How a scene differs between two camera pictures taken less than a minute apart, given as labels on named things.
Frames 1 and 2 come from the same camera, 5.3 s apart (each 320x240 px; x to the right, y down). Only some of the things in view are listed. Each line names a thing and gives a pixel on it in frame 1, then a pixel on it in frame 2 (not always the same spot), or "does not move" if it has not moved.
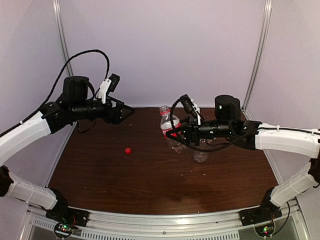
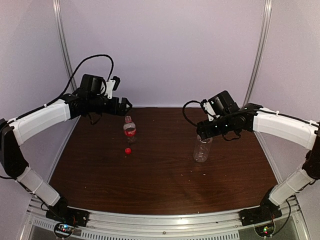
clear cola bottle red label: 169,122 to 129,129
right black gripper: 190,129 to 205,131
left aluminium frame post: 63,35 does not move
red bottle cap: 128,150 does not move
